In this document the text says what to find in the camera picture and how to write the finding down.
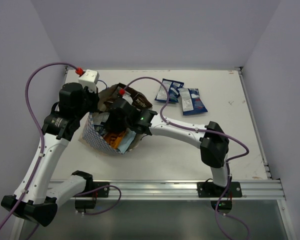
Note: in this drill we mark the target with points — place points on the aluminium front rail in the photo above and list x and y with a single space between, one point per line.
178 190

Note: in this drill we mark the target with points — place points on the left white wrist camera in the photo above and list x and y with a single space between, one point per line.
89 79

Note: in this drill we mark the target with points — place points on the orange snack packet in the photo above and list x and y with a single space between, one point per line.
114 139

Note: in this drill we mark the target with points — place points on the checkered blue paper bag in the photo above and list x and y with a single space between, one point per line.
91 138

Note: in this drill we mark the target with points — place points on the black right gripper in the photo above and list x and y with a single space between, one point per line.
110 124

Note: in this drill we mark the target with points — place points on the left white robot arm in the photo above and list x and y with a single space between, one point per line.
32 200

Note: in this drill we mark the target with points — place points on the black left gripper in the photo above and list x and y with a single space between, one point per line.
92 97

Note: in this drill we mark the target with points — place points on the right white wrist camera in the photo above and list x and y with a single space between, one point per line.
123 94

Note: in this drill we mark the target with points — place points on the blue white snack packet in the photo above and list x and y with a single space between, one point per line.
169 91

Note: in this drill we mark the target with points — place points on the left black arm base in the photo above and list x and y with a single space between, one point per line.
87 200

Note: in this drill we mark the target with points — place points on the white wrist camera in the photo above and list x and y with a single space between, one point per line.
123 94
89 79

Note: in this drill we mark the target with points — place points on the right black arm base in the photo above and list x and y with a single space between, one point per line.
208 189

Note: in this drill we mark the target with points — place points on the light blue snack packet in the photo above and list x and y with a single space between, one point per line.
126 141

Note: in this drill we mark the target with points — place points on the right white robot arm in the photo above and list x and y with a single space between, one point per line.
210 139

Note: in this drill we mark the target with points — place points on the dark brown kettle chips bag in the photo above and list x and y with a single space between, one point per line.
134 97

